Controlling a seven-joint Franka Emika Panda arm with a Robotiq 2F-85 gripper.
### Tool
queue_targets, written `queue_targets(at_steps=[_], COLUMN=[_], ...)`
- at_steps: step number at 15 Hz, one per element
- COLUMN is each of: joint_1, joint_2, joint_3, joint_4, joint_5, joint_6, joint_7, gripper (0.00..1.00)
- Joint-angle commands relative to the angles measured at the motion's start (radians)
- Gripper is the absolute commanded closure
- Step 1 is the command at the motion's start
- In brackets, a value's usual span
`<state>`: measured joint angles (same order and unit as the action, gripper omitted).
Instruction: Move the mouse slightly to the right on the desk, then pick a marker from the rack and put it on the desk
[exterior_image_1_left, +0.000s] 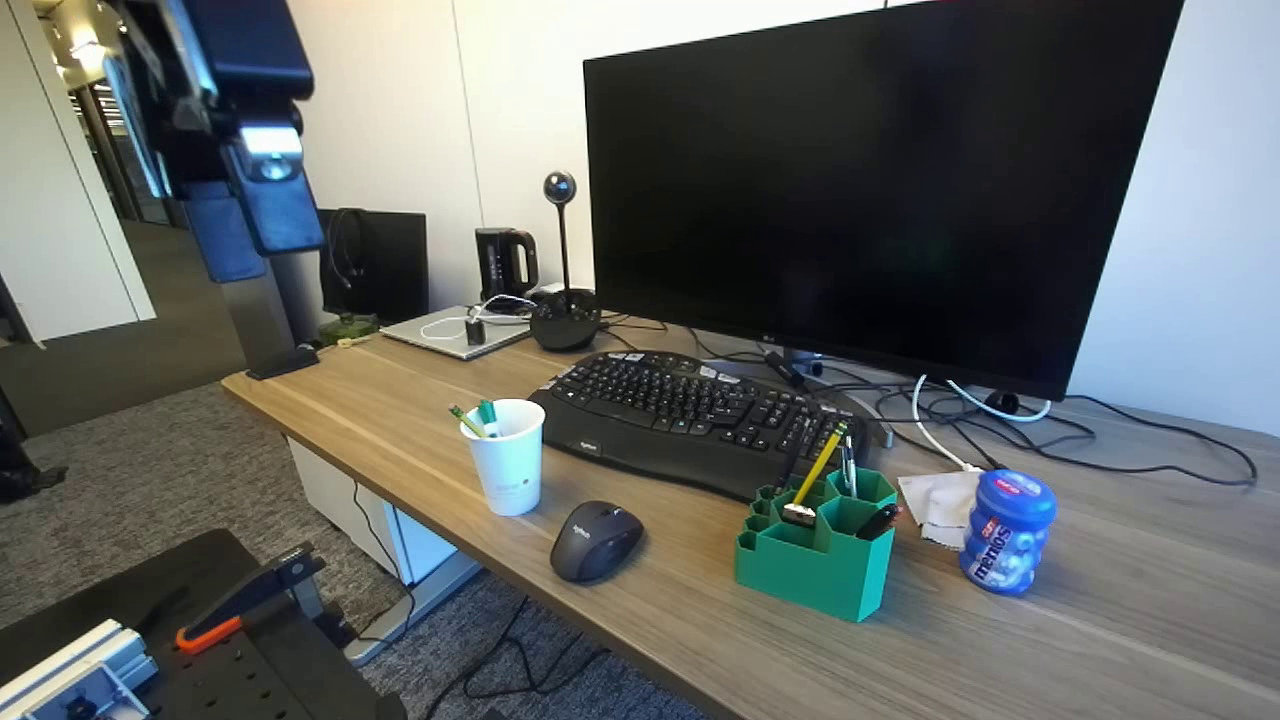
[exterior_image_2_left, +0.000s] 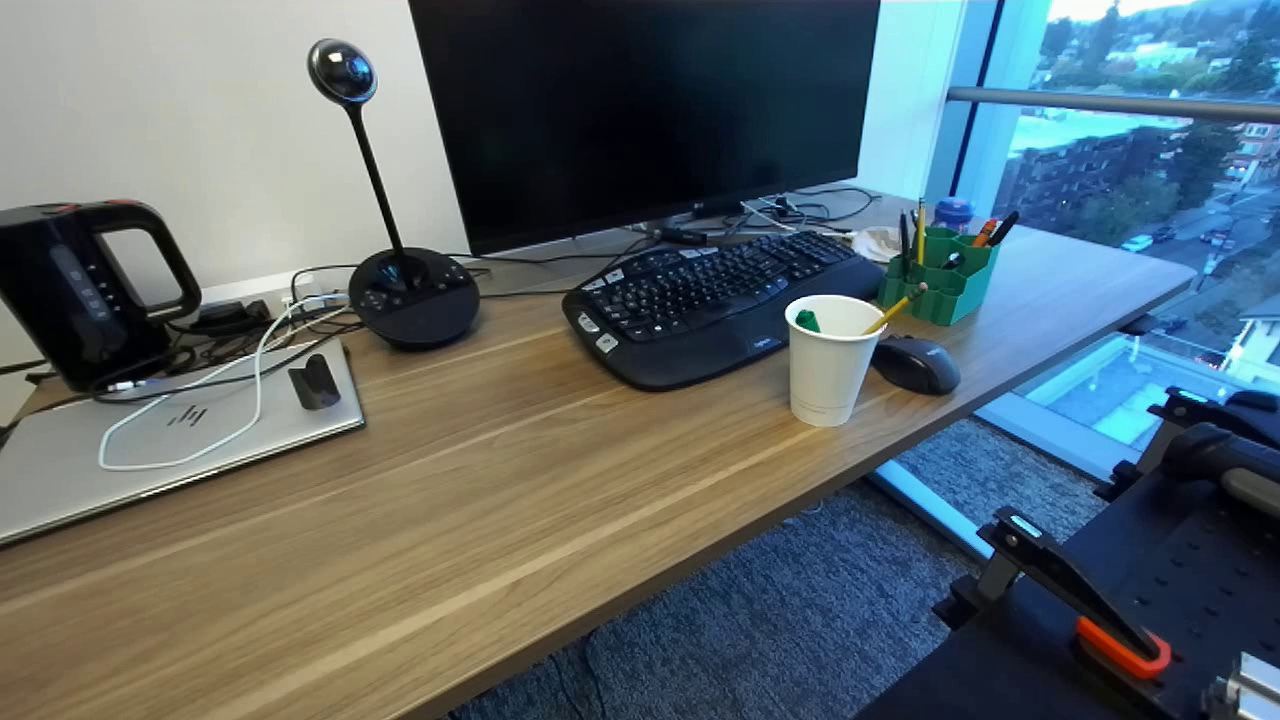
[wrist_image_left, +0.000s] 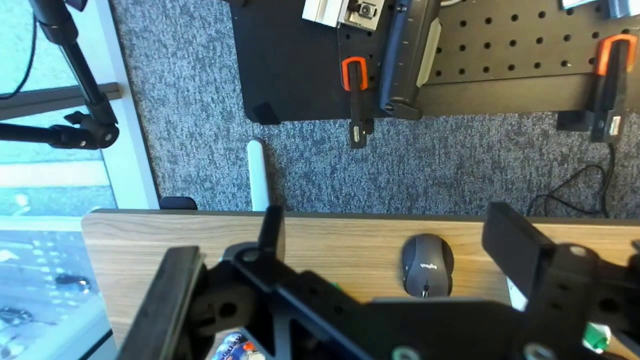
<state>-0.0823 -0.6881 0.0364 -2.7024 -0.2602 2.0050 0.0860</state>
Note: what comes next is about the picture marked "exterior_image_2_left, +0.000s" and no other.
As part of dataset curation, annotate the aluminium extrusion block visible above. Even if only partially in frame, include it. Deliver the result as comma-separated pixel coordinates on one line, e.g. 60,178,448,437
1199,645,1280,720

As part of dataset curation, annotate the small black dongle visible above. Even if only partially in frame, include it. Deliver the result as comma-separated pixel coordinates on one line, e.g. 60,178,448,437
284,350,345,414

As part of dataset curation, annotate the blue gum container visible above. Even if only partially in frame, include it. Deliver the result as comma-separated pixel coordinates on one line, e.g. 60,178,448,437
928,192,982,237

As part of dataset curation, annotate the green honeycomb pen rack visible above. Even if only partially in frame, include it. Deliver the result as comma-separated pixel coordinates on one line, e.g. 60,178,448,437
879,218,1003,331

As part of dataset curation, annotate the yellow pencil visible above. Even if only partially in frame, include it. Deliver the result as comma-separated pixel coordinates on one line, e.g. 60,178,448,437
867,282,933,337

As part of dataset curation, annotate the dark grey computer mouse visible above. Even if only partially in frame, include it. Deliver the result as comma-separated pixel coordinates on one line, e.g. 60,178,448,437
873,331,966,401

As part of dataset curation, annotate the black webcam on stand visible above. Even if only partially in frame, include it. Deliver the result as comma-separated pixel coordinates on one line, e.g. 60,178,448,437
303,33,486,358

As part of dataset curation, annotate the white paper cup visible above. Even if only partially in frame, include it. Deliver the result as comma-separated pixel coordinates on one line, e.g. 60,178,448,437
780,292,891,434

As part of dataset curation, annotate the black ergonomic keyboard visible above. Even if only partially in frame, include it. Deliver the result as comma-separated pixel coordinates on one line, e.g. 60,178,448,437
559,227,891,398

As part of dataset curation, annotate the silver laptop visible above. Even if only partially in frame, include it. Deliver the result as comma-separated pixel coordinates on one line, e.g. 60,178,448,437
0,337,367,550

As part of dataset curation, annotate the large black computer monitor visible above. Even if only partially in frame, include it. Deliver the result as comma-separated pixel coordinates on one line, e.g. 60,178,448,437
405,0,883,260

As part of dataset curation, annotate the black electric kettle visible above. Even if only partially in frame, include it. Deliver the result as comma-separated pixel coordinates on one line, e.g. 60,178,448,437
0,196,207,401

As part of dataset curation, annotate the grey window frame bar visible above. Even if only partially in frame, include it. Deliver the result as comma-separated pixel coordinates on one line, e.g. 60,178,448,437
944,86,1280,129

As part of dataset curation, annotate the white cable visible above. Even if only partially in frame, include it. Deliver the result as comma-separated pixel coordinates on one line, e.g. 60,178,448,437
94,292,313,478

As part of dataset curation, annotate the orange handled black clamp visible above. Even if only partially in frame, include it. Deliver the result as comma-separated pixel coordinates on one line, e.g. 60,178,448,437
985,504,1179,690

